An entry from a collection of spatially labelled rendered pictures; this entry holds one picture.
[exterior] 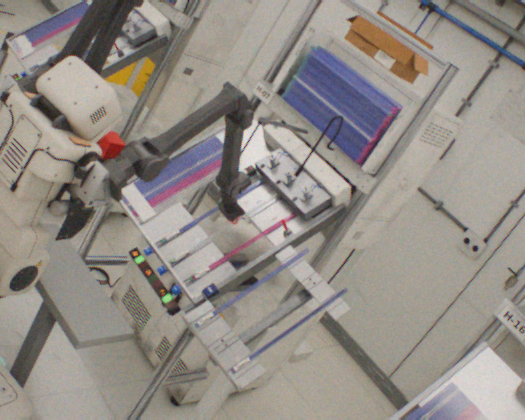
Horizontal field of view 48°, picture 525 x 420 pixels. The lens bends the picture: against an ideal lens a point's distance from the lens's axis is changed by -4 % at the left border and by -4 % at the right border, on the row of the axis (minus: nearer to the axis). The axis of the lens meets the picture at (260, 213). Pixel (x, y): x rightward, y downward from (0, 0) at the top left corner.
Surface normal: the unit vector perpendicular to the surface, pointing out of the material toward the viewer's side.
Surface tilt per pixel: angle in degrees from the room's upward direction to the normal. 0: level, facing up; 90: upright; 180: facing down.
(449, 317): 90
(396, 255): 90
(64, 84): 47
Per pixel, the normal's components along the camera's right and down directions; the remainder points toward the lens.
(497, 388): -0.09, -0.60
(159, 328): -0.64, -0.06
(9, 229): -0.41, -0.01
